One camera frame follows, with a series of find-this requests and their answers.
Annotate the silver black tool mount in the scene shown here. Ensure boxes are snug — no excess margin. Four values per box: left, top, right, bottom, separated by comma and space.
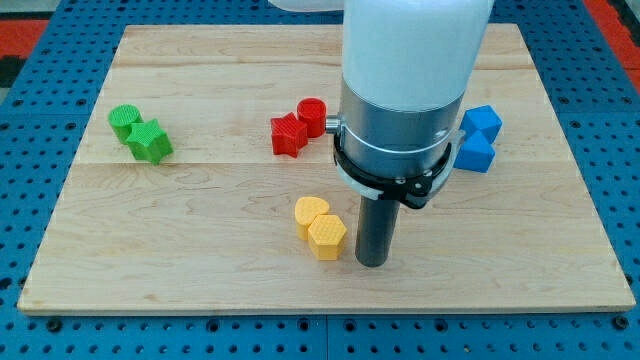
333, 83, 464, 209

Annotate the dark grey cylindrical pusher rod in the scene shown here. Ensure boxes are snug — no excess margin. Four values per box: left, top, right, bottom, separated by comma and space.
355, 197, 400, 267

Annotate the yellow hexagon block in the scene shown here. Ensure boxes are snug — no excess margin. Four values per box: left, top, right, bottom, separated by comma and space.
308, 215, 347, 261

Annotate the yellow heart block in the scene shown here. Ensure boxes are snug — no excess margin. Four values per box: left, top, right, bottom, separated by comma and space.
294, 196, 330, 241

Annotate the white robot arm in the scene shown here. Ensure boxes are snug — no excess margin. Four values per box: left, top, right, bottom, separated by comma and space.
270, 0, 494, 267

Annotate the wooden board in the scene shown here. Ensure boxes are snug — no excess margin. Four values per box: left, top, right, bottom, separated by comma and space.
18, 24, 635, 316

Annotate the lower blue block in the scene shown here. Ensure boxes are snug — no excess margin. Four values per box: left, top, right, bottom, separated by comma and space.
454, 131, 495, 173

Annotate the upper blue cube block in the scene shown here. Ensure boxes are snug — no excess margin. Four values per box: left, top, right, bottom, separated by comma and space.
460, 105, 503, 144

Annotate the red cylinder block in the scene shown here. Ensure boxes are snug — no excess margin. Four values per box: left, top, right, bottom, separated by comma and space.
297, 98, 327, 138

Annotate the red star block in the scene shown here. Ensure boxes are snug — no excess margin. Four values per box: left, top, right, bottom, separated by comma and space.
270, 113, 308, 158

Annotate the green star block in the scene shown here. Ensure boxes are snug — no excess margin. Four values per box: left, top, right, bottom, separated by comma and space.
126, 119, 174, 165

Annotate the green cylinder block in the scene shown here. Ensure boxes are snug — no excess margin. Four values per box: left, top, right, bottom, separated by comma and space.
107, 104, 143, 145

